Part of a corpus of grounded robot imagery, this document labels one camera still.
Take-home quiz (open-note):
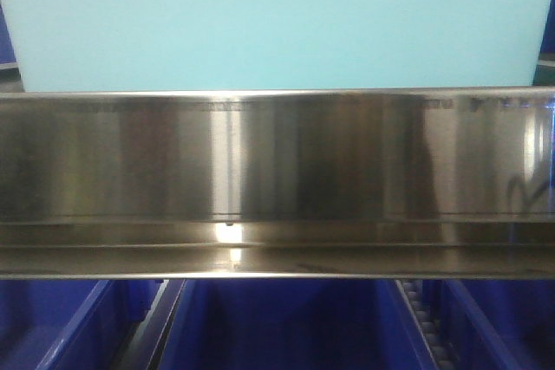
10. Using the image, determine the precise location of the dark blue bin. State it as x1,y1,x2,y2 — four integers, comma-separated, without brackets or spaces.
159,279,436,369
439,280,554,369
0,278,131,370

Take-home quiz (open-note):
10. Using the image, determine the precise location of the white roller conveyor track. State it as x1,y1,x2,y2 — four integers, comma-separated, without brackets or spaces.
395,279,454,370

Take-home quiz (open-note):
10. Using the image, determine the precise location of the dark blue bin lower left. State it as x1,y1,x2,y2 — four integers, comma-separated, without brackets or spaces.
0,278,131,370

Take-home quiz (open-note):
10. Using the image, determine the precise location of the light blue plastic bin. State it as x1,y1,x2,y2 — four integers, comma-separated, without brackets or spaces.
1,0,551,92

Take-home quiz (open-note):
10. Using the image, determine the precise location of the dark blue bin lower right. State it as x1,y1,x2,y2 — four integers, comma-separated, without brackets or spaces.
439,280,554,369

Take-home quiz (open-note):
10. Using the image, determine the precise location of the stainless steel shelf front beam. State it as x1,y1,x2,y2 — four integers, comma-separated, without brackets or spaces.
1,88,554,279

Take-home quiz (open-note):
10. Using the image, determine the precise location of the dark blue bin lower centre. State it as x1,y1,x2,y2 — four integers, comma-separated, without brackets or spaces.
159,279,436,369

